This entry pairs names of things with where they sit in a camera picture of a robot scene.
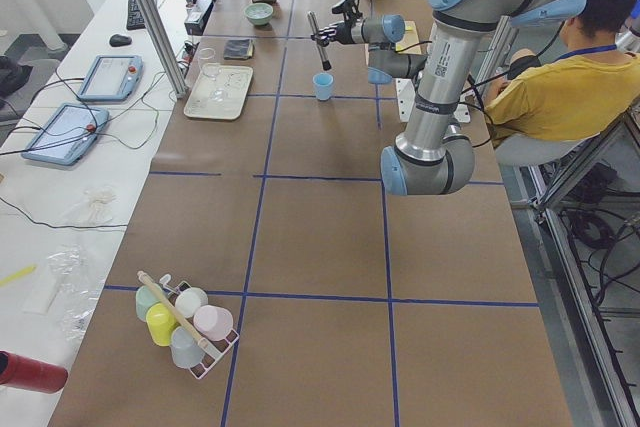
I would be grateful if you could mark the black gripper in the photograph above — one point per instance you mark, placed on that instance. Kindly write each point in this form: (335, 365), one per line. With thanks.
(340, 32)

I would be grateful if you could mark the steel muddler with black cap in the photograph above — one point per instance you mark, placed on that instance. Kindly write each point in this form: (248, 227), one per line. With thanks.
(319, 41)

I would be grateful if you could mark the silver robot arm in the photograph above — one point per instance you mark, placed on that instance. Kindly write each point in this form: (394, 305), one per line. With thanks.
(432, 156)

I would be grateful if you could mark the light blue cup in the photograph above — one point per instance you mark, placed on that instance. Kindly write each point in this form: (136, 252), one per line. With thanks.
(323, 86)

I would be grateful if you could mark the white cup in rack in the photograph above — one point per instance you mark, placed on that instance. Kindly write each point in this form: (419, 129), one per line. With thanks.
(190, 300)

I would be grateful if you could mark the pink cup in rack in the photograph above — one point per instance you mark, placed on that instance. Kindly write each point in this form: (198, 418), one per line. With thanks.
(214, 322)

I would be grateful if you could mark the green cup in rack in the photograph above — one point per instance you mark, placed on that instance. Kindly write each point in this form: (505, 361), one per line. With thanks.
(144, 300)

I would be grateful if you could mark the yellow cup in rack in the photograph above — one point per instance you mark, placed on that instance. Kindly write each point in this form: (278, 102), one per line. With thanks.
(161, 323)

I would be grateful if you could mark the white cup rack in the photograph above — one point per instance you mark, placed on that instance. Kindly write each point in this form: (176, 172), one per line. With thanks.
(214, 351)

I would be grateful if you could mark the grey cup in rack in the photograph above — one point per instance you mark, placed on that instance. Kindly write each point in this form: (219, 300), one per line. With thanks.
(184, 350)

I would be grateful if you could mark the green bowl of ice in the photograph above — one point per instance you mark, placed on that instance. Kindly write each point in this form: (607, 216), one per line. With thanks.
(259, 14)

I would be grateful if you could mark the wooden cutting board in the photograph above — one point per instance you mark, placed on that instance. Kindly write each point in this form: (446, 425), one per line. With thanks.
(412, 37)

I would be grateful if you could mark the grey folded cloth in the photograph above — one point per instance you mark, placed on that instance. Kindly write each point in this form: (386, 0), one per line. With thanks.
(238, 49)

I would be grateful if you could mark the clear wine glass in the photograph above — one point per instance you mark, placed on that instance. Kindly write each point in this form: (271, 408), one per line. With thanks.
(210, 69)

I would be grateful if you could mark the cream serving tray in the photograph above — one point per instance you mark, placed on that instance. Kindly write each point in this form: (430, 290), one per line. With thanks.
(234, 80)

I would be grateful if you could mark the black keyboard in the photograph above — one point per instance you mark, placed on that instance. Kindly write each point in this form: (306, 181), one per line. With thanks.
(135, 18)

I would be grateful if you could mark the black computer mouse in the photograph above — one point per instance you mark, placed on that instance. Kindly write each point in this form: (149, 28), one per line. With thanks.
(119, 40)

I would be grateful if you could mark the far blue teach pendant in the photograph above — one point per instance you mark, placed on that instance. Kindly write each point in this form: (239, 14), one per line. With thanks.
(111, 78)

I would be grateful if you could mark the blue teach pendant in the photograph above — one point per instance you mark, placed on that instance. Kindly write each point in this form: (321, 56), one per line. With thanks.
(111, 78)
(68, 135)

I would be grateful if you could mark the person in yellow shirt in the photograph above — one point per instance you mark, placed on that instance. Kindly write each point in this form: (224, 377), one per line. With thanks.
(578, 95)

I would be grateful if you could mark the near blue teach pendant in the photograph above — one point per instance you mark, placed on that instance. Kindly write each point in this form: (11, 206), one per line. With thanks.
(68, 135)

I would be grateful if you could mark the red bottle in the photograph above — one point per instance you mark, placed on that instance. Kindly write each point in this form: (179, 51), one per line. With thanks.
(31, 374)

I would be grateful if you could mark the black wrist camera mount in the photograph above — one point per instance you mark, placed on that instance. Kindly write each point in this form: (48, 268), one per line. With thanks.
(348, 9)

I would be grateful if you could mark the aluminium frame post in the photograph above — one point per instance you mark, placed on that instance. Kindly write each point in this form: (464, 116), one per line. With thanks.
(161, 43)

